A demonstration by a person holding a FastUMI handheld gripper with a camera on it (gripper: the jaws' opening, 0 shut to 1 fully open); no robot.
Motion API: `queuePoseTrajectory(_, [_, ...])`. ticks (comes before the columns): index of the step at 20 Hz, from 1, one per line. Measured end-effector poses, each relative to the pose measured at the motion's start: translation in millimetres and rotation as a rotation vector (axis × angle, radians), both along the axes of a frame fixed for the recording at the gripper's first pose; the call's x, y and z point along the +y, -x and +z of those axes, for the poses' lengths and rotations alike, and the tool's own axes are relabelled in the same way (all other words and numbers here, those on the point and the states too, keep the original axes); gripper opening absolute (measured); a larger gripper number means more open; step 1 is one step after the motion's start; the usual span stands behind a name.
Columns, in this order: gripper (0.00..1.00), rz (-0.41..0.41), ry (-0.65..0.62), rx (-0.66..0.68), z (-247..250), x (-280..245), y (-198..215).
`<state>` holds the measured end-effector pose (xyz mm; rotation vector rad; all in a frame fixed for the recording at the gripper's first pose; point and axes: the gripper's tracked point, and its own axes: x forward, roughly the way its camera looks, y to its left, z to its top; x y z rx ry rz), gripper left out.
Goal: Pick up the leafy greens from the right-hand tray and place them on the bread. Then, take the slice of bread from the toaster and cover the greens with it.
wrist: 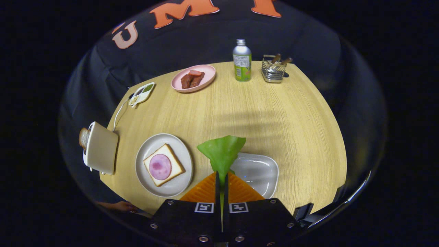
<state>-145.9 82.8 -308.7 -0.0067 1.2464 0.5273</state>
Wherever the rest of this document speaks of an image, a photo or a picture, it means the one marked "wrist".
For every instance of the pink ham slice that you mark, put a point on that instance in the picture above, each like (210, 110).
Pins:
(160, 167)

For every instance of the green lettuce leaf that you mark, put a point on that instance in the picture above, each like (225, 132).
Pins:
(223, 151)

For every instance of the brown meat piece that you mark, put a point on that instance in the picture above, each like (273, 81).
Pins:
(186, 81)
(197, 80)

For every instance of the grey round plate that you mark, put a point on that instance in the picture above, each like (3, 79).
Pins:
(148, 147)

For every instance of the brown beans heap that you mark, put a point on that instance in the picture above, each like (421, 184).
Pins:
(139, 91)

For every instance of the glossy white plate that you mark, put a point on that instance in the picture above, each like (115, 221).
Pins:
(257, 171)

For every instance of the dark metal-edged chair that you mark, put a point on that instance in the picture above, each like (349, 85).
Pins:
(303, 211)

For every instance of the red sausage slice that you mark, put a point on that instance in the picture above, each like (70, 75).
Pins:
(194, 72)

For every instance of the pink plate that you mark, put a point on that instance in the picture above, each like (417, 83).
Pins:
(176, 83)

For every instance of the white divided dish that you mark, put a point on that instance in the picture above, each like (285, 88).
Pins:
(144, 96)

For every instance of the white sandwich bread slice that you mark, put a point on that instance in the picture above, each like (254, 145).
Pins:
(175, 168)

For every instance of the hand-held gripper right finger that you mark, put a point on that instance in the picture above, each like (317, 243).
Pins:
(226, 197)

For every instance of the toasted bread slice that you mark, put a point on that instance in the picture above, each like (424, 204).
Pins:
(83, 137)

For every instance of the white toaster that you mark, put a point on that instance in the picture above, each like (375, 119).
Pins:
(101, 147)

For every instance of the yellow beans heap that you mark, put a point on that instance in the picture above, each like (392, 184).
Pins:
(134, 100)

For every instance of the silver bottle with green label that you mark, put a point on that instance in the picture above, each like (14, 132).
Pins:
(242, 65)

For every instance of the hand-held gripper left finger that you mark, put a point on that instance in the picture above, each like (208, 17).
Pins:
(217, 197)

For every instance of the green beans heap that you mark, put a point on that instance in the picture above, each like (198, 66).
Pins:
(148, 87)

